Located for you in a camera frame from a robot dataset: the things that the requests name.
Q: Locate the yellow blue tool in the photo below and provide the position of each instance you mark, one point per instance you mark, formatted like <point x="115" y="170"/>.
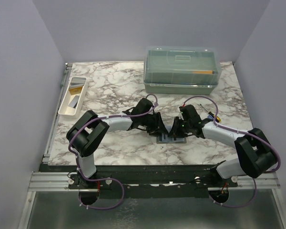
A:
<point x="211" y="115"/>

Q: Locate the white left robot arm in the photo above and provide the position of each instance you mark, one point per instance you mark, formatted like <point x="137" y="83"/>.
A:
<point x="87" y="133"/>

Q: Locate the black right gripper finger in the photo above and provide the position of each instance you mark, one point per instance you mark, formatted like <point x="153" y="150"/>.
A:
<point x="173" y="133"/>
<point x="180" y="137"/>

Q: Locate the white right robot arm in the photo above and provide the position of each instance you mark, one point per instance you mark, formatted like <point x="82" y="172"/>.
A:
<point x="254" y="155"/>

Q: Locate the grey credit card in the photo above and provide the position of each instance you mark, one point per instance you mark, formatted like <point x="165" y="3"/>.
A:
<point x="74" y="101"/>

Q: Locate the grey leather card holder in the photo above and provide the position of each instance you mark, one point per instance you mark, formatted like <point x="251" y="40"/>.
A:
<point x="165" y="139"/>

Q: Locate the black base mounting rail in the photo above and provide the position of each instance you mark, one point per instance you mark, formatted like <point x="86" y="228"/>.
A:
<point x="114" y="182"/>

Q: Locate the clear lidded storage box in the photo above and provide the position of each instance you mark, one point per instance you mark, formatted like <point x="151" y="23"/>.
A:
<point x="181" y="70"/>

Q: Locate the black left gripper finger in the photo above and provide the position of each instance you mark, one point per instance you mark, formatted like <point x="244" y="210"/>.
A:
<point x="161" y="126"/>
<point x="155" y="132"/>

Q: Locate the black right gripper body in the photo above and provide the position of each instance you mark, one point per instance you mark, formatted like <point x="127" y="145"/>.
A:
<point x="187" y="125"/>

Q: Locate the white plastic card tray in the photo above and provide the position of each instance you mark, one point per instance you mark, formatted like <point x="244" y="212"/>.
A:
<point x="65" y="110"/>

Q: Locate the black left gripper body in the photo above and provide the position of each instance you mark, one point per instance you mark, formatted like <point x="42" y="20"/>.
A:
<point x="150" y="121"/>

